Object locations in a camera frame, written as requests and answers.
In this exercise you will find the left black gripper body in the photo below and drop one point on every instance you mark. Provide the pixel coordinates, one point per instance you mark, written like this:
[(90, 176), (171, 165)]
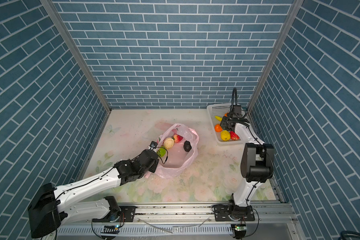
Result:
[(153, 168)]

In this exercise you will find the light green fruit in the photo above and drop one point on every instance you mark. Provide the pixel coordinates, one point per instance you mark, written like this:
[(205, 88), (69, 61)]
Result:
[(162, 151)]

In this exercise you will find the red fruit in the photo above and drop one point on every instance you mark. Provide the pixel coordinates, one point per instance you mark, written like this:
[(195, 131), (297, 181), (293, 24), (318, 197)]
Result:
[(234, 136)]

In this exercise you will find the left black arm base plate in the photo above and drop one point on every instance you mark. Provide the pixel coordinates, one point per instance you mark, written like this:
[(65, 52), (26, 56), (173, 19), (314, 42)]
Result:
[(124, 214)]

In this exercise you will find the yellow lemon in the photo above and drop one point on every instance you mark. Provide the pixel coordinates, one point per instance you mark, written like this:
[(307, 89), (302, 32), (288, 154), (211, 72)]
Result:
[(225, 135)]

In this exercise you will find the white garlic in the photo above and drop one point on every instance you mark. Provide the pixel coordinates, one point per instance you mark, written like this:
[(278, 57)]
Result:
[(168, 143)]

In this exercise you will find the red white peach in bag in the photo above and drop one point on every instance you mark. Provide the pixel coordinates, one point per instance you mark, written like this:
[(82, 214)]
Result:
[(177, 138)]

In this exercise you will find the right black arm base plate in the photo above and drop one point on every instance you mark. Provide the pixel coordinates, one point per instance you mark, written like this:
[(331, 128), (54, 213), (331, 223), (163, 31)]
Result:
[(225, 213)]

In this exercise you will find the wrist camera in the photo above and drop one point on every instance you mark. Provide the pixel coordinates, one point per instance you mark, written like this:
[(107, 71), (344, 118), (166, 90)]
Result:
[(153, 145), (236, 111)]

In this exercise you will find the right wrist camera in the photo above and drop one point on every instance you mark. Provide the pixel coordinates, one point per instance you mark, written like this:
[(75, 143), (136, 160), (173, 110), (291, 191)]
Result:
[(236, 111)]

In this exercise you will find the white plastic basket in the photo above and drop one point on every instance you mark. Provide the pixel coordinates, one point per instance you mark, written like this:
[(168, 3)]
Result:
[(246, 134)]

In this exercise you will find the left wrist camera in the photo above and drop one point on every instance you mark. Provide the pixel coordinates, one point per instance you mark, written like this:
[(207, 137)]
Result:
[(153, 145)]

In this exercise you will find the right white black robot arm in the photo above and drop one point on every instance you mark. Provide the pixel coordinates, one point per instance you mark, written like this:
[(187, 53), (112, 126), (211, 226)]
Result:
[(256, 164)]

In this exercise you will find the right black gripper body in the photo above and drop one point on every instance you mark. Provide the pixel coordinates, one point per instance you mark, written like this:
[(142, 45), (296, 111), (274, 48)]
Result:
[(225, 121)]

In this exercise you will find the orange fruit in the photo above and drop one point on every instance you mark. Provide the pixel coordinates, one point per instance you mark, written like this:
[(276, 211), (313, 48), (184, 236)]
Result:
[(218, 128)]

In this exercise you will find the pink plastic bag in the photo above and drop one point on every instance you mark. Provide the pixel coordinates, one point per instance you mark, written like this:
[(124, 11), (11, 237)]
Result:
[(177, 160)]

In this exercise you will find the aluminium front rail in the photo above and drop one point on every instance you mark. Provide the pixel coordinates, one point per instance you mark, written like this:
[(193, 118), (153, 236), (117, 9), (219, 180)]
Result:
[(167, 213)]

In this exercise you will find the dark avocado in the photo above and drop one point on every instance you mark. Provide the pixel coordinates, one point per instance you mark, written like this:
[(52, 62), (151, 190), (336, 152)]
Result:
[(187, 146)]

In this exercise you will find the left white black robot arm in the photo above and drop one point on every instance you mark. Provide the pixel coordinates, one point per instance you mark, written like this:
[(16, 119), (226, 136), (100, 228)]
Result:
[(53, 206)]

